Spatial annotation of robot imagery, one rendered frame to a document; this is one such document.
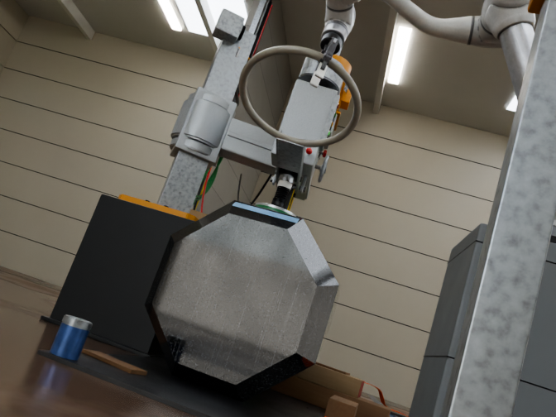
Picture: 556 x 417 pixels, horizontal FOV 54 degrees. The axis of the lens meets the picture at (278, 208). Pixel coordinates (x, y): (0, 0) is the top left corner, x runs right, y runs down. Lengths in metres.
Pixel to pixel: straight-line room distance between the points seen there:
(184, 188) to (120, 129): 5.64
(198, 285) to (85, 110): 7.07
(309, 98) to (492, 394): 2.12
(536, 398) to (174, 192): 2.26
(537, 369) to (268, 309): 1.05
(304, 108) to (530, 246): 1.99
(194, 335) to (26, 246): 6.73
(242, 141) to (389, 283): 4.68
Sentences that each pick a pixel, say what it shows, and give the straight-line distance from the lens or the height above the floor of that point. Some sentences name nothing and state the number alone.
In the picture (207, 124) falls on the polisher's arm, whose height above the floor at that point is 1.34.
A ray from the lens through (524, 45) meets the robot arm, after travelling 1.91.
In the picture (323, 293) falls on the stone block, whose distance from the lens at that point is 2.25.
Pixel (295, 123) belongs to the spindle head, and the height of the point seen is 1.30.
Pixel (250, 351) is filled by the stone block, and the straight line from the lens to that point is 2.25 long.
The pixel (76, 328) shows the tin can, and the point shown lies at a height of 0.12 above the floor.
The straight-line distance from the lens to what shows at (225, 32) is 3.52.
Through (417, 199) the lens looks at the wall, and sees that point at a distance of 7.94.
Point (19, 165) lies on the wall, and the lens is 9.35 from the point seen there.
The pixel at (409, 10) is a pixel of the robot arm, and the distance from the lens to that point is 2.10.
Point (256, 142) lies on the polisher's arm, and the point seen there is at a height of 1.36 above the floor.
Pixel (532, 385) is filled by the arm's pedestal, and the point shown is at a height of 0.40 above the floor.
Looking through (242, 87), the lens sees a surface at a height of 1.16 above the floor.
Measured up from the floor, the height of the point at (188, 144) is 1.19.
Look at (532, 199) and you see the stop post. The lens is 0.90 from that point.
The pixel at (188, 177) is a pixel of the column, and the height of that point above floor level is 1.02.
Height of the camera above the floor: 0.30
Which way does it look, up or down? 13 degrees up
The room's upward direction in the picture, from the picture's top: 19 degrees clockwise
